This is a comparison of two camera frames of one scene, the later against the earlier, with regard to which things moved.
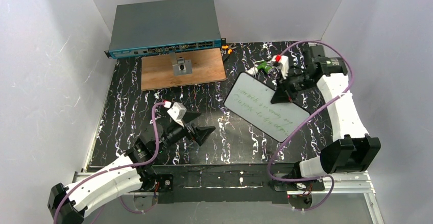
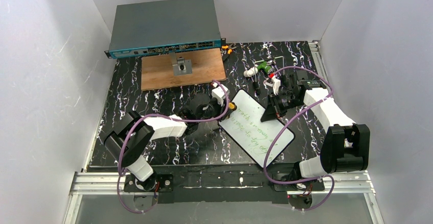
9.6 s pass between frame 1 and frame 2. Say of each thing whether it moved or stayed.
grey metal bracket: stayed
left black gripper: moved
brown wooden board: stayed
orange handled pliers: stayed
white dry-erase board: moved
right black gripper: moved
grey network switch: stayed
